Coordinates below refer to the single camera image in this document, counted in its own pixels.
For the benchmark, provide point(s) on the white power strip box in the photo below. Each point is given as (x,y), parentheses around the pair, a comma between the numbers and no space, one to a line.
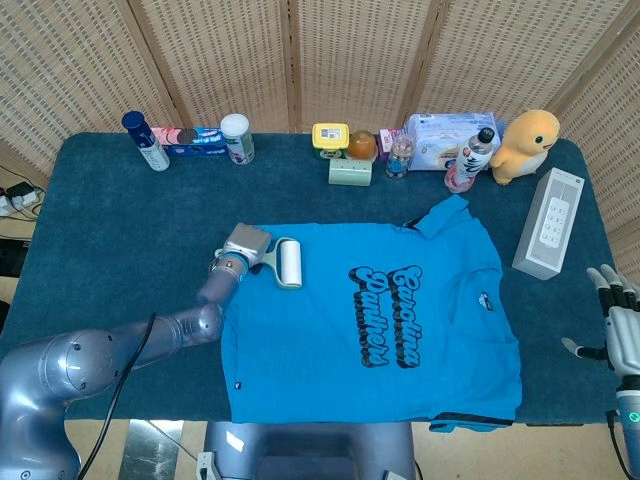
(547,225)

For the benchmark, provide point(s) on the pale green lint roller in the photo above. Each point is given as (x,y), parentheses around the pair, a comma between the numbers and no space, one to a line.
(291,262)

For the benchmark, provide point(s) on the shiny metal plate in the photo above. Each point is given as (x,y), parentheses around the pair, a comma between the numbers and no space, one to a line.
(150,450)

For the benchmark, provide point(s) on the black floor device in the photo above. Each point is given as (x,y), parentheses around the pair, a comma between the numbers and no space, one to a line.
(10,257)

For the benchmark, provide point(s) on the white lid green canister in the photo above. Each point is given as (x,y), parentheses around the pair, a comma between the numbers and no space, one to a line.
(239,142)

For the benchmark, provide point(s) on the pink label drink bottle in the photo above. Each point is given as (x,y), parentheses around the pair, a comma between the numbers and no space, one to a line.
(467,165)

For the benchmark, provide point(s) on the orange fruit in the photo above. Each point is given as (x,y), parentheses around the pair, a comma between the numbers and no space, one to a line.
(362,146)

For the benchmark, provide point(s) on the blue cookie box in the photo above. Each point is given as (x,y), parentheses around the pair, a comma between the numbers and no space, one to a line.
(195,142)

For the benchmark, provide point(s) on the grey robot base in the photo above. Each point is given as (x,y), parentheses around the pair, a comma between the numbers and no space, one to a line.
(310,450)

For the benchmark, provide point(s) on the yellow plush toy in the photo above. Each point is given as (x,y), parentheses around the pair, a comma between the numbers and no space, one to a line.
(525,150)

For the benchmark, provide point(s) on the clear snack jar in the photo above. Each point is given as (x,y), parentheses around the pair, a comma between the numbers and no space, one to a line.
(399,160)

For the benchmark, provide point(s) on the pale green plastic box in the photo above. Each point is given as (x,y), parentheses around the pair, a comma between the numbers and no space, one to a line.
(350,174)

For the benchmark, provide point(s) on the blue cap spray bottle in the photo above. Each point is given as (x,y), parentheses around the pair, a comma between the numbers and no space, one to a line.
(150,147)

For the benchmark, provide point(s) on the yellow lid container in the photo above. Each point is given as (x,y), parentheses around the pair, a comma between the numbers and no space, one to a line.
(330,140)

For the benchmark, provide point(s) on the blue printed t-shirt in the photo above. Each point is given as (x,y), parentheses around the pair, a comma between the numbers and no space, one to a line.
(310,350)

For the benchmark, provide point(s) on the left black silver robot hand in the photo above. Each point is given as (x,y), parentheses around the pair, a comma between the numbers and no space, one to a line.
(247,242)

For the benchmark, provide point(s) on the dark teal carpeted table surface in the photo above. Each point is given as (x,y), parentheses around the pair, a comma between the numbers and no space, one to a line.
(125,215)

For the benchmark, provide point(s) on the woven folding screen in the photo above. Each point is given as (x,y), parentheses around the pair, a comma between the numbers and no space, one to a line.
(225,50)

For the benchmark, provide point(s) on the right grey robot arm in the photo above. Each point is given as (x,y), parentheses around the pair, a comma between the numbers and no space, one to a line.
(629,435)

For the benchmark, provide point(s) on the white power strip with adapter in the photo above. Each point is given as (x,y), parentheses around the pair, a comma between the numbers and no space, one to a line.
(19,197)

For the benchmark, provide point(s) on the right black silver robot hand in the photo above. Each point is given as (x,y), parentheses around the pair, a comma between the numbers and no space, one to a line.
(625,340)

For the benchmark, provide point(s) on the small pink purple box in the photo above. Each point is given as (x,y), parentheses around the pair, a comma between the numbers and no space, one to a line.
(386,145)

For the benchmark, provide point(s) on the white tissue pack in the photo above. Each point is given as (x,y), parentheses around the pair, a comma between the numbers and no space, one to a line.
(440,137)

